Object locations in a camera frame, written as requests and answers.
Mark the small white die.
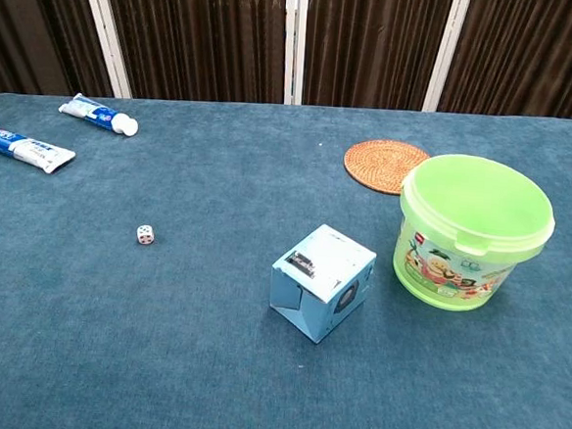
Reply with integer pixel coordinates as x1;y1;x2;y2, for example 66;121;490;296
134;223;157;247

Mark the light blue cardboard box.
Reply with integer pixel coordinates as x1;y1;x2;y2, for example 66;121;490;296
265;219;380;349

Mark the round woven rattan coaster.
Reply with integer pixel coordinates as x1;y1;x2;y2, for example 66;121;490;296
341;136;432;198

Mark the blue tablecloth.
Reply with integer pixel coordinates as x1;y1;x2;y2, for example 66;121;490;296
0;77;572;429

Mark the green plastic bucket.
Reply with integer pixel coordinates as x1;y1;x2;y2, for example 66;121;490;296
389;150;560;319

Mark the toothpaste tube with white cap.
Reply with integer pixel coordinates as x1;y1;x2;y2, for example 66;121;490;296
56;91;142;138

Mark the blue white toothpaste tube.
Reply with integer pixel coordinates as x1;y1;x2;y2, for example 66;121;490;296
0;123;79;177

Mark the brown folding screen white frame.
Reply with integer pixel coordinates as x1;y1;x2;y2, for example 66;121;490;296
0;0;572;140

